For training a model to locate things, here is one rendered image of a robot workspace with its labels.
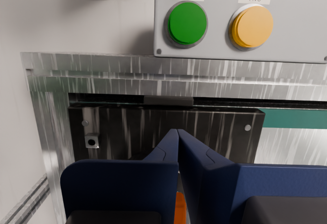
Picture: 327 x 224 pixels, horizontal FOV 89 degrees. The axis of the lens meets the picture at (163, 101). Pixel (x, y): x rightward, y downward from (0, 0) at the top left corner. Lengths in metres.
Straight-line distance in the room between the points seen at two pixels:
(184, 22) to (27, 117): 0.33
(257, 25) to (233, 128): 0.12
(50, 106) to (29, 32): 0.15
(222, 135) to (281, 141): 0.14
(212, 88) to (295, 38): 0.11
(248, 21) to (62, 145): 0.27
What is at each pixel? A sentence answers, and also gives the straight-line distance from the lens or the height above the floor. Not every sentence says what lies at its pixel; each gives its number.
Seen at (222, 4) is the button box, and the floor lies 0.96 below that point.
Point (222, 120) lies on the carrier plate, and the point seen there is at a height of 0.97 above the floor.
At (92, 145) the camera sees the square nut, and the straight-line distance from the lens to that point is 0.22.
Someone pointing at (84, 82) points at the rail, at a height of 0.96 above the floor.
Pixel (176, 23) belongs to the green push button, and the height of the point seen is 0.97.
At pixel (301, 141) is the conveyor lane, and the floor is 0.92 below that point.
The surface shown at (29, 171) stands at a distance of 0.47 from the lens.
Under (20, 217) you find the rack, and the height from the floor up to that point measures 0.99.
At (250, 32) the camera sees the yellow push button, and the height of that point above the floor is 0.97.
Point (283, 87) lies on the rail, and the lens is 0.25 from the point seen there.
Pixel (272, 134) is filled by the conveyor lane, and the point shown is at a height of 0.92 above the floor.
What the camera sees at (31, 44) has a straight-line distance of 0.37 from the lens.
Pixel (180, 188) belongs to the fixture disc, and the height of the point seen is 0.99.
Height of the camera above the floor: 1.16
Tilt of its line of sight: 73 degrees down
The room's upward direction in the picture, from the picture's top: 176 degrees clockwise
